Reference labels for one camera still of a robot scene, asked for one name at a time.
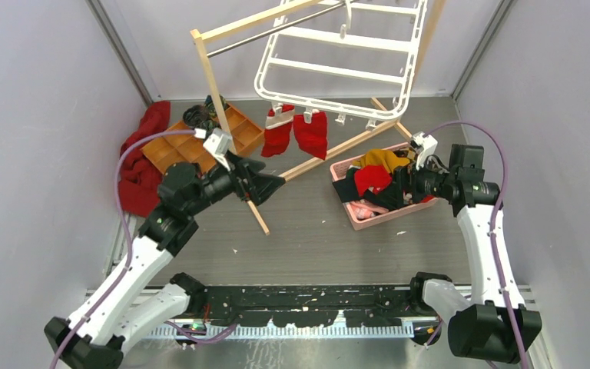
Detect wooden drying rack frame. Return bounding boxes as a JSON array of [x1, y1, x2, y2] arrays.
[[190, 0, 446, 236]]

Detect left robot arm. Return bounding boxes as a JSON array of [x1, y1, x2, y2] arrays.
[[44, 152, 286, 368]]

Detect red santa sock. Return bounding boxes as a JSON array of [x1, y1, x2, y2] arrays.
[[293, 111, 328, 160], [260, 105, 295, 158]]

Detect red cloth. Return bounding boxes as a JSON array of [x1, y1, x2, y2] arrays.
[[118, 101, 171, 218]]

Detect black sock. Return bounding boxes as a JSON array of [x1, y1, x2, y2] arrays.
[[333, 168, 406, 211]]

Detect rolled dark sock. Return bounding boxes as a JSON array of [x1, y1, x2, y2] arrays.
[[182, 105, 217, 131]]

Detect pink sock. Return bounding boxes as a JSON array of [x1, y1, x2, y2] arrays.
[[348, 200, 389, 221]]

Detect red sock in basket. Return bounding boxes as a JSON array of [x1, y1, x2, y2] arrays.
[[353, 165, 393, 197]]

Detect mustard yellow sock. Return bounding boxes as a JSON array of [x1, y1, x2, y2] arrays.
[[352, 149, 412, 173]]

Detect pink plastic basket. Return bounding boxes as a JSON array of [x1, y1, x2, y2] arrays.
[[330, 143, 438, 231]]

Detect rolled teal sock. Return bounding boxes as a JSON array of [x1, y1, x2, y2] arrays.
[[205, 94, 229, 121]]

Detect wooden compartment tray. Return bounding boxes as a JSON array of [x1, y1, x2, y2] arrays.
[[141, 105, 264, 173]]

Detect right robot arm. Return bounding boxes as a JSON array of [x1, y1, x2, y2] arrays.
[[397, 144, 542, 364]]

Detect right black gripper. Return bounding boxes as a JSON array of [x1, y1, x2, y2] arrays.
[[377, 151, 456, 209]]

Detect white plastic clip hanger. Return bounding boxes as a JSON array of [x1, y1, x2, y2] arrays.
[[254, 1, 429, 125]]

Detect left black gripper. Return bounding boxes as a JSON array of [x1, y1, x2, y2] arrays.
[[184, 150, 284, 217]]

